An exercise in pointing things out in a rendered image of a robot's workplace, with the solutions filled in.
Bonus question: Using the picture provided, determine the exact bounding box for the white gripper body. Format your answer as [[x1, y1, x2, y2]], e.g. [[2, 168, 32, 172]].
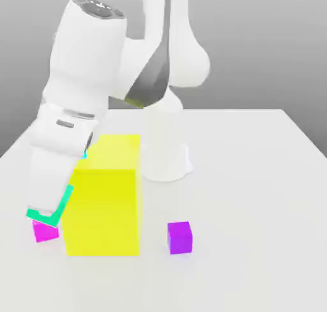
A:
[[27, 147, 78, 214]]

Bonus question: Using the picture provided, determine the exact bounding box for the small magenta cube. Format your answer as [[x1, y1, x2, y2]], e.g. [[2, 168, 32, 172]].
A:
[[32, 219, 60, 243]]

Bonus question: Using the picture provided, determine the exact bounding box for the large yellow box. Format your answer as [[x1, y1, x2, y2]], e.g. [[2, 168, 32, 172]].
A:
[[62, 133, 142, 257]]

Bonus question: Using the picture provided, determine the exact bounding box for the small purple cube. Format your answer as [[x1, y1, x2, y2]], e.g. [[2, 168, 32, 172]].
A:
[[167, 221, 194, 256]]

